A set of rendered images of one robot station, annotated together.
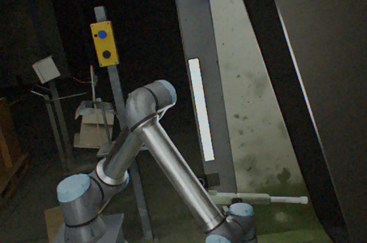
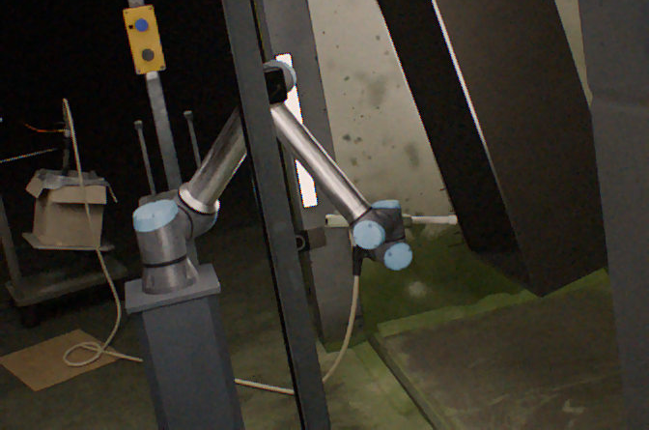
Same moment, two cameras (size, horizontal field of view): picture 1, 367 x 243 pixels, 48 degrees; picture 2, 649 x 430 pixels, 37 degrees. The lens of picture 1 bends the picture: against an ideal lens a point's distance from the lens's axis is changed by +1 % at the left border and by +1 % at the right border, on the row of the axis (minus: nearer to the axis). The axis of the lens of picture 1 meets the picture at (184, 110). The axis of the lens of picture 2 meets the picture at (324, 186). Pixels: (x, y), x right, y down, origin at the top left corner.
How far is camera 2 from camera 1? 1.63 m
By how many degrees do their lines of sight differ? 13
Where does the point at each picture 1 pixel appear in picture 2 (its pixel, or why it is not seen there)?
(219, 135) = not seen: hidden behind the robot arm
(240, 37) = (347, 23)
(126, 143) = (230, 146)
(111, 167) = (204, 186)
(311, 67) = (456, 22)
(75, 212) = (163, 244)
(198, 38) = (289, 25)
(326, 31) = not seen: outside the picture
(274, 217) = (407, 291)
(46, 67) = not seen: outside the picture
